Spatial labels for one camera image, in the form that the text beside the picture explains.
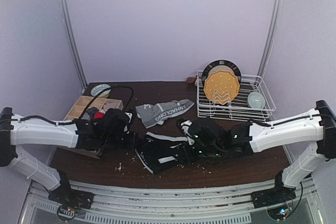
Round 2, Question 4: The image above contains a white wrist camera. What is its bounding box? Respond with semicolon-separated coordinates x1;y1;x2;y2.
177;119;195;145
124;110;136;133

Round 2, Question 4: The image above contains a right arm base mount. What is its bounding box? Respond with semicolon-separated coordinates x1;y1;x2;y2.
251;171;296;221

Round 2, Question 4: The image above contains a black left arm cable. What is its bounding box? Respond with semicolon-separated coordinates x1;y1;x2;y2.
0;86;134;130

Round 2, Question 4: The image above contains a pale green glass bowl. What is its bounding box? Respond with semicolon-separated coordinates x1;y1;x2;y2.
247;91;266;109

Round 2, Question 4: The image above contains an aluminium corner post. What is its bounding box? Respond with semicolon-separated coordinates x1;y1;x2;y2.
59;0;88;90
257;0;283;77

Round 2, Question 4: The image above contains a dark striped rolled underwear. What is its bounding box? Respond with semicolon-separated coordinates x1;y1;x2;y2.
82;107;99;120

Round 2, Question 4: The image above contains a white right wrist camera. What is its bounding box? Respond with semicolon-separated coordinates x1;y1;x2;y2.
177;119;195;145

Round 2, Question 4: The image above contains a yellow scalloped plate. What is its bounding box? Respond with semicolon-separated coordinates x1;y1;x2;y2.
203;70;240;105

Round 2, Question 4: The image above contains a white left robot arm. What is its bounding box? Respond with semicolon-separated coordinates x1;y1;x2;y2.
1;107;134;191

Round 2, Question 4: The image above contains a blue yellow patterned bowl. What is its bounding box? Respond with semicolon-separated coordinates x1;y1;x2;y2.
90;84;111;98

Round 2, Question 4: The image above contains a red rolled underwear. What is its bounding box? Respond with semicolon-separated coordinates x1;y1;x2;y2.
94;112;104;119

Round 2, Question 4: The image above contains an aluminium rail front frame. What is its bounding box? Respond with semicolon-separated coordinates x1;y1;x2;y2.
18;178;327;223

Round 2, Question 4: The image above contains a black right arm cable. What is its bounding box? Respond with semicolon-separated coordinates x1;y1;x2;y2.
248;111;336;196

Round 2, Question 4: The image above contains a wooden compartment organizer box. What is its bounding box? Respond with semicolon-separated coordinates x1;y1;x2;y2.
61;95;124;159

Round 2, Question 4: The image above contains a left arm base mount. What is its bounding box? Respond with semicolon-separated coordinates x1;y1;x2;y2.
47;170;94;223

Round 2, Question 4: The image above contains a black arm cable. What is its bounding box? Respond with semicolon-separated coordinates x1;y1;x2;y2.
248;111;336;196
0;86;134;130

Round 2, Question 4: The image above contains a black rimmed plate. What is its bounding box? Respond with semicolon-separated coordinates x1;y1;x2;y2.
201;60;242;84

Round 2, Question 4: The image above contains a black underwear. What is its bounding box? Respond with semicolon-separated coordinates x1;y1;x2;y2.
135;132;188;175

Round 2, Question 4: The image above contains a pink beige rolled underwear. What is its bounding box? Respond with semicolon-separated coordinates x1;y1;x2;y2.
102;102;115;112

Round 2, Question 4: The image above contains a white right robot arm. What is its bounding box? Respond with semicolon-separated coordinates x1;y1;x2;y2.
176;100;335;188

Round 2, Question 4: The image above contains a white wire dish rack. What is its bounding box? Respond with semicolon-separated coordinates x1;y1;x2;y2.
196;70;276;122

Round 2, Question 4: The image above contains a brown cloth item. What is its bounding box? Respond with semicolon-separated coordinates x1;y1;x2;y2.
186;77;197;84

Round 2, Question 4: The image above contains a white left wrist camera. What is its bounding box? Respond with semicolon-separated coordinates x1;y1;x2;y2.
124;110;136;133

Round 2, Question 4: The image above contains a right aluminium corner post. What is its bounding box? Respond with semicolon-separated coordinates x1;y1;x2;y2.
257;0;283;77

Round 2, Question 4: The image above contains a left aluminium corner post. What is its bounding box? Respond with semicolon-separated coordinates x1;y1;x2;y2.
59;0;88;90

